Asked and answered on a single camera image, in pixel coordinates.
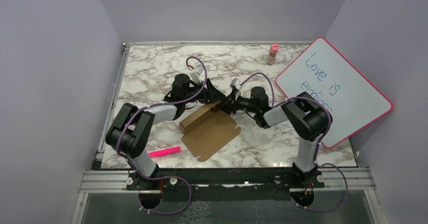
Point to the pink-framed whiteboard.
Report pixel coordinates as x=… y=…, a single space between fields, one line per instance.
x=353 y=101

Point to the brown cardboard box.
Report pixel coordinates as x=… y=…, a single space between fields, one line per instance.
x=208 y=130

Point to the pink-capped small bottle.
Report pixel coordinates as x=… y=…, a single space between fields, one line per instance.
x=271 y=57

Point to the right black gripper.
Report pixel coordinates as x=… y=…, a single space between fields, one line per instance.
x=230 y=105

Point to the pink rectangular stick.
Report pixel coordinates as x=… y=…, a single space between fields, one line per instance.
x=165 y=152

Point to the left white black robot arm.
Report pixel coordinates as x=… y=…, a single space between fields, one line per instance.
x=130 y=130

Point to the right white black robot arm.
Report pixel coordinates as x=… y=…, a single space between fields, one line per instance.
x=308 y=117

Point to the aluminium front frame rail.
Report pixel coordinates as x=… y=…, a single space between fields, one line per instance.
x=251 y=195

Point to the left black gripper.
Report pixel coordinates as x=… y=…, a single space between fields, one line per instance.
x=211 y=94

